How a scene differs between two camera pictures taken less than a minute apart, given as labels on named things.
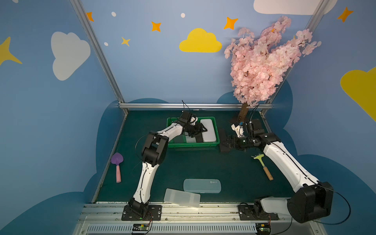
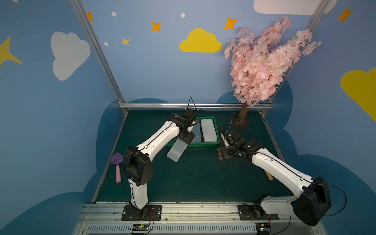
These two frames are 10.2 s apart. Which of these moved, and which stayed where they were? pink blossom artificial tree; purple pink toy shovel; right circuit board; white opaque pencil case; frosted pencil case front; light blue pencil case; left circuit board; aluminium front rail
Moved: light blue pencil case; frosted pencil case front
Stayed: aluminium front rail; pink blossom artificial tree; purple pink toy shovel; right circuit board; white opaque pencil case; left circuit board
